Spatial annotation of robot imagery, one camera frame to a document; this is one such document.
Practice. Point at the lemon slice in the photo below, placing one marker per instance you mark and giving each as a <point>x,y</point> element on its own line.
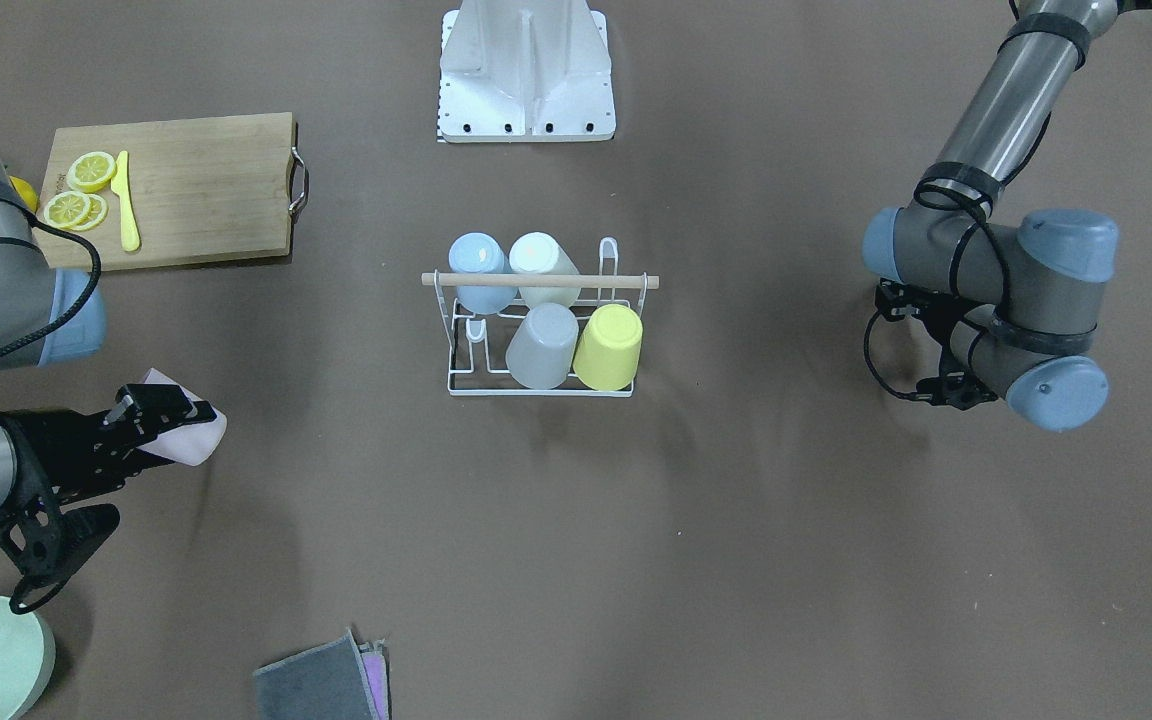
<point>66,210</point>
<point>97,212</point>
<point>91,172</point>

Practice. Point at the bamboo cutting board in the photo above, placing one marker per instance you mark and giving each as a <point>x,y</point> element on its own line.
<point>206,190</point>

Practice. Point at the grey folded cloth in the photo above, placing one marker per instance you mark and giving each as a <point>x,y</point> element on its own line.
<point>343,679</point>

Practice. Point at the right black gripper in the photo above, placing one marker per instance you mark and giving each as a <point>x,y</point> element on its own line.
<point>54,440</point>

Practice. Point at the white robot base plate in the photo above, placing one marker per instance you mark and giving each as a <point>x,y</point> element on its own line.
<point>525,72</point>

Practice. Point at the grey cup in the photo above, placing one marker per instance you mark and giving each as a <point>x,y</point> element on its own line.
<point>540,354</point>

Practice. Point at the white wire cup holder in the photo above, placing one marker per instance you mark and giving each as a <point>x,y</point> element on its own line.
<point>477,344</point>

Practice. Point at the yellow plastic knife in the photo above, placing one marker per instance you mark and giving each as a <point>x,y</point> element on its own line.
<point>130,236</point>

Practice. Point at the pink cup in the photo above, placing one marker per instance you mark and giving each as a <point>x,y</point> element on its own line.
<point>189,445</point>

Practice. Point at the light blue cup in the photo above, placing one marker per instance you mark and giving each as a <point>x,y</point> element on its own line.
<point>479,253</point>

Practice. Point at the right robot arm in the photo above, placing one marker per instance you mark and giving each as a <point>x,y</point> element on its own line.
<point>50,316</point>

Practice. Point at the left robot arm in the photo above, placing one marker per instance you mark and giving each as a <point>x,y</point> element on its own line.
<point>1013,309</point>

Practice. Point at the whole yellow lemon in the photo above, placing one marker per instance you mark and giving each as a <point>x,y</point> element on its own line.
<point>27,193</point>

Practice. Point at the white cup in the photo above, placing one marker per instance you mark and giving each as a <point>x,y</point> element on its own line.
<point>538,253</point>

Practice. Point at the yellow cup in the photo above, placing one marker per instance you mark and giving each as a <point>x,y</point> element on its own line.
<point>609,349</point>

